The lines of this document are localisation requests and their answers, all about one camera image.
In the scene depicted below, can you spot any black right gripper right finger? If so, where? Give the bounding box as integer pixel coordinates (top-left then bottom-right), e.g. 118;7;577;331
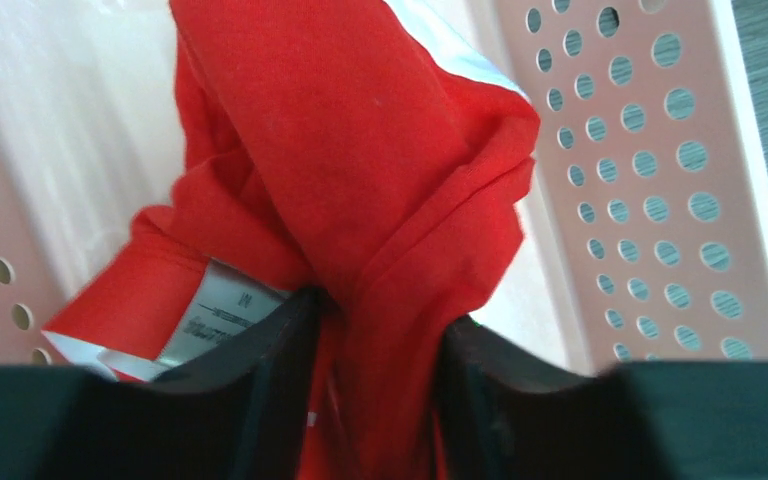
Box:
435;317;768;479

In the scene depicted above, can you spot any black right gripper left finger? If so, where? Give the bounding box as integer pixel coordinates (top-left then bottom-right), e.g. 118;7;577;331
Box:
0;288;320;479

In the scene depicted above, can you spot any pink basket near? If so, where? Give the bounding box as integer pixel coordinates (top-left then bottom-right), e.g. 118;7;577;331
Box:
0;1;768;373

